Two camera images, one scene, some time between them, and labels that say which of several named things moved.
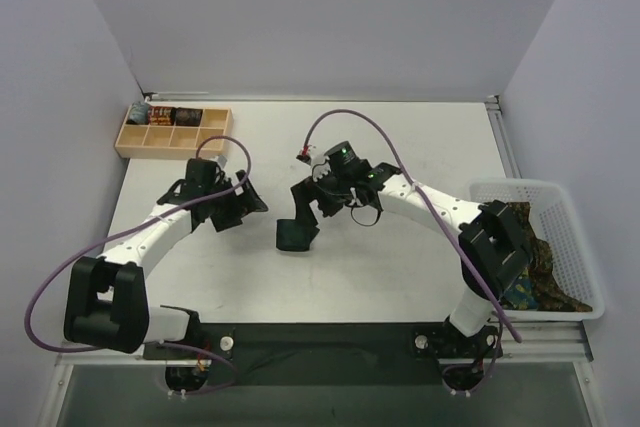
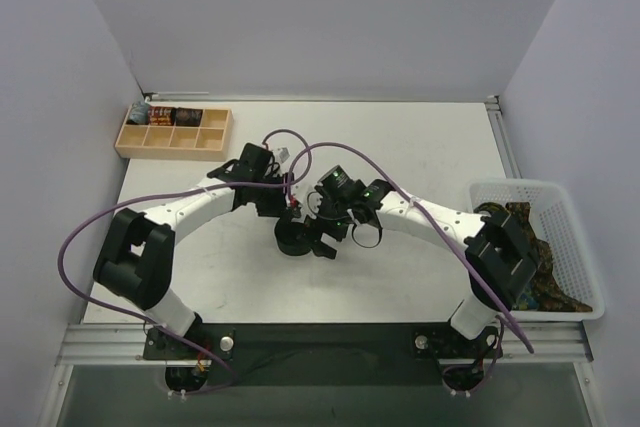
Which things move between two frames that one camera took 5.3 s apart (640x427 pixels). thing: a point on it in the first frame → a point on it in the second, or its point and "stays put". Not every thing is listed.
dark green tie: x=294 y=235 stays put
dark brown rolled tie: x=187 y=116 stays put
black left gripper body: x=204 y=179 → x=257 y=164
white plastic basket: x=553 y=219 stays put
